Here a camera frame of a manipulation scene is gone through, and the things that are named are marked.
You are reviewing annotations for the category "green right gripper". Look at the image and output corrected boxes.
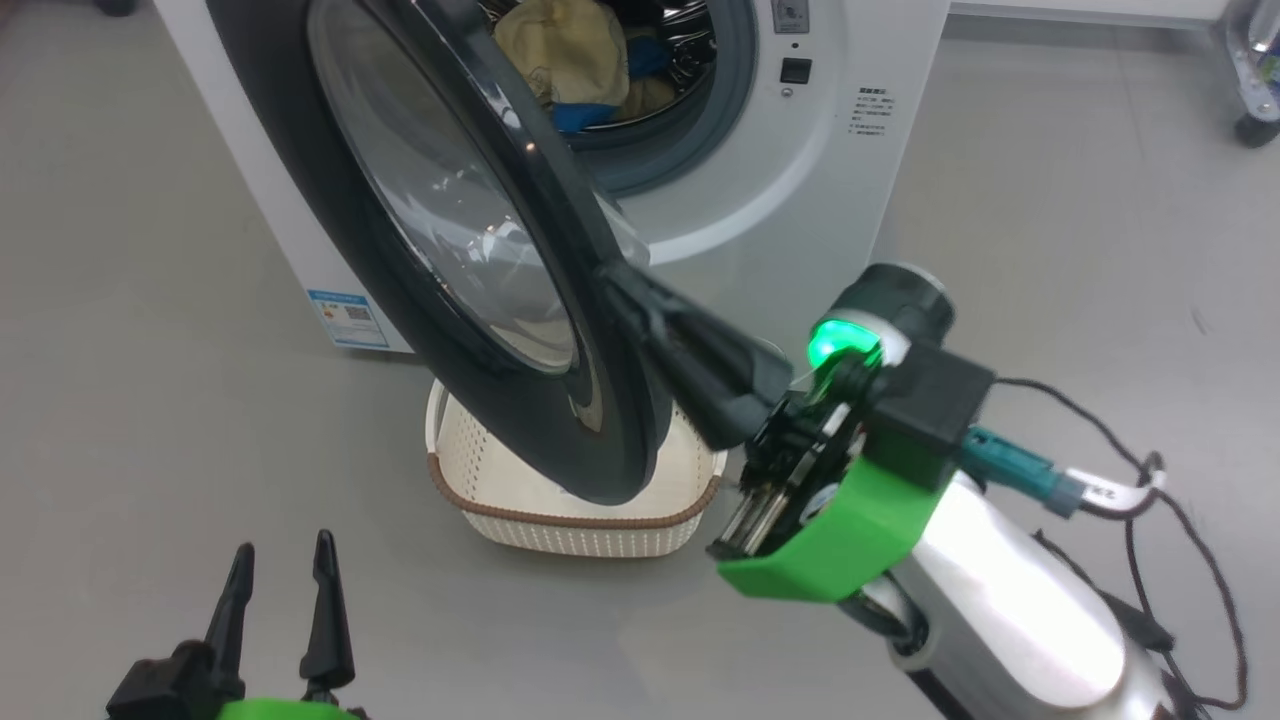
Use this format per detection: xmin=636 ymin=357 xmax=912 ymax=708
xmin=600 ymin=262 xmax=949 ymax=604

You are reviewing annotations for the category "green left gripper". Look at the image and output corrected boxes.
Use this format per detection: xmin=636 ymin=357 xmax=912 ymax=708
xmin=203 ymin=529 xmax=369 ymax=720

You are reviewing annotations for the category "black round glass washer door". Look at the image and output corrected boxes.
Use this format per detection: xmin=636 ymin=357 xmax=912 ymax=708
xmin=205 ymin=0 xmax=669 ymax=506

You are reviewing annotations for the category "cream printed garment blue trim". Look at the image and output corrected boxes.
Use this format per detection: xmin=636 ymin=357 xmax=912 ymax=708
xmin=553 ymin=38 xmax=683 ymax=133
xmin=493 ymin=0 xmax=631 ymax=109

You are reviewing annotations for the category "white front-load washing machine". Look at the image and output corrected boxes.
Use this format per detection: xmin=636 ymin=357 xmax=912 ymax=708
xmin=150 ymin=0 xmax=951 ymax=356

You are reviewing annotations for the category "cream perforated laundry basket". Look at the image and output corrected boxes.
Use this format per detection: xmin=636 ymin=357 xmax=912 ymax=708
xmin=425 ymin=378 xmax=729 ymax=559

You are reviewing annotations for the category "blue energy label sticker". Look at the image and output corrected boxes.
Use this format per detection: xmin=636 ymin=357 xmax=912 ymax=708
xmin=306 ymin=289 xmax=391 ymax=352

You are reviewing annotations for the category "metal cart frame with caster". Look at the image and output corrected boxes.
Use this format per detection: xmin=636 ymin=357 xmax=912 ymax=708
xmin=1220 ymin=0 xmax=1280 ymax=149

